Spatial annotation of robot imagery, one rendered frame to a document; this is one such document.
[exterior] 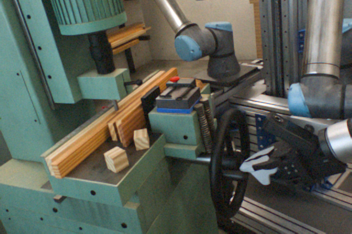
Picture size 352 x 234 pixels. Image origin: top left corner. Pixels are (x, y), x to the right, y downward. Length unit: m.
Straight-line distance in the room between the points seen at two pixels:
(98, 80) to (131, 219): 0.38
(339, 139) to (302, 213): 1.02
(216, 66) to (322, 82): 0.79
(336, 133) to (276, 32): 0.82
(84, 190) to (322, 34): 0.64
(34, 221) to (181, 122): 0.57
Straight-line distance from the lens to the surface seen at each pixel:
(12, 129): 1.19
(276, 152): 0.74
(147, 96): 0.95
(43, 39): 0.99
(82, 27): 0.87
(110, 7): 0.87
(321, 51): 0.79
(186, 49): 1.39
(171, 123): 0.90
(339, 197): 1.74
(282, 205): 1.71
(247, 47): 4.33
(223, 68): 1.50
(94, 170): 0.85
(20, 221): 1.24
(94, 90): 0.98
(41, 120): 1.07
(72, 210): 1.01
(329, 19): 0.82
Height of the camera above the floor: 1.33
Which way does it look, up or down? 23 degrees down
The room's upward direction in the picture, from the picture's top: 10 degrees counter-clockwise
